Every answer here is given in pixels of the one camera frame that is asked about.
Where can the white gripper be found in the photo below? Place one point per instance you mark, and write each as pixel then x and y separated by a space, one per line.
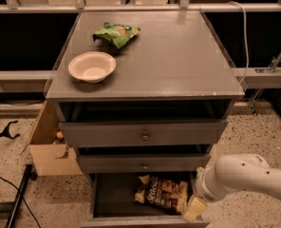
pixel 201 182

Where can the brown chip bag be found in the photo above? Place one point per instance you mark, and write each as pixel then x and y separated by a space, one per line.
pixel 168 195

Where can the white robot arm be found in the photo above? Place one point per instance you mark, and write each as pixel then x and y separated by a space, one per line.
pixel 232 174

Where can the grey bottom drawer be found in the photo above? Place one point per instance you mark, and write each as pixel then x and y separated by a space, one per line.
pixel 113 205

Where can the grey drawer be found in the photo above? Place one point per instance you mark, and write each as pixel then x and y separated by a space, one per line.
pixel 142 163
pixel 113 205
pixel 116 134

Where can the grey drawer cabinet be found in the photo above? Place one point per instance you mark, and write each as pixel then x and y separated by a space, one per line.
pixel 172 71

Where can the grey middle drawer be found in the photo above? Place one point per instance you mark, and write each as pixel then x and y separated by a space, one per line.
pixel 142 163

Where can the grey top drawer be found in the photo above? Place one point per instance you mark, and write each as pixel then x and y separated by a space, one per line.
pixel 116 134

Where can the green chip bag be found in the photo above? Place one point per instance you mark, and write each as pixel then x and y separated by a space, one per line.
pixel 116 34

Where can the cardboard box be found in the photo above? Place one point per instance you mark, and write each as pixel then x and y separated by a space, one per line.
pixel 50 158

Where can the orange ball in box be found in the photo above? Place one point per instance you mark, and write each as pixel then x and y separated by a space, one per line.
pixel 59 135

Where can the black pole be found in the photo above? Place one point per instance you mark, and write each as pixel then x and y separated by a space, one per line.
pixel 19 196

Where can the white bowl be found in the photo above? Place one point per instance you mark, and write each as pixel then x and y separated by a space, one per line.
pixel 92 67

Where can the black clamp tool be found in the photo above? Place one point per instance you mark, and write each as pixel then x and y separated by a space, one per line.
pixel 5 133

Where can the metal railing frame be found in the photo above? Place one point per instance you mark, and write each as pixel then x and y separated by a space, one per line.
pixel 140 3

